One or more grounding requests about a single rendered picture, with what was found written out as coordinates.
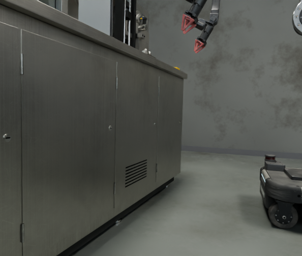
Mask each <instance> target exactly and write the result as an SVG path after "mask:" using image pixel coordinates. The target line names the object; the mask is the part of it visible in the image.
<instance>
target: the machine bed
mask: <svg viewBox="0 0 302 256"><path fill-rule="evenodd" d="M0 5H3V6H5V7H8V8H10V9H13V10H15V11H18V12H20V13H22V14H25V15H27V16H30V17H32V18H35V19H38V20H40V21H43V22H45V23H47V24H50V25H52V26H55V27H57V28H60V29H62V30H65V31H67V32H69V33H72V34H74V35H77V36H79V37H82V38H84V39H86V40H89V41H91V42H94V43H96V44H99V45H101V46H104V47H106V48H108V49H111V50H113V51H116V52H118V53H121V54H123V55H126V56H128V57H130V58H133V59H135V60H138V61H140V62H143V63H145V64H147V65H150V66H152V67H155V68H157V69H160V70H162V71H165V72H168V73H170V74H172V75H175V76H177V77H180V78H182V79H187V78H188V74H186V73H184V72H182V71H180V70H178V69H176V68H174V67H172V66H170V65H168V64H166V63H164V62H162V61H160V60H158V59H156V58H154V57H152V56H150V55H148V54H146V53H144V52H142V51H140V50H138V49H136V48H134V47H132V46H130V45H128V44H125V43H123V42H121V41H119V40H117V39H115V38H113V37H111V36H109V35H107V34H105V33H103V32H101V31H99V30H97V29H95V28H93V27H91V26H89V25H87V24H85V23H83V22H81V21H79V20H77V19H75V18H73V17H71V16H69V15H67V14H64V13H62V12H60V11H58V10H56V9H54V8H52V7H50V6H48V5H46V4H44V3H42V2H40V1H38V0H0Z"/></svg>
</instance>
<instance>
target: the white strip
mask: <svg viewBox="0 0 302 256"><path fill-rule="evenodd" d="M78 20H79V21H81V22H83V23H85V24H87V25H89V26H91V27H93V28H95V29H97V30H99V31H101V32H103V33H105V34H107V35H110V0H79V8H78Z"/></svg>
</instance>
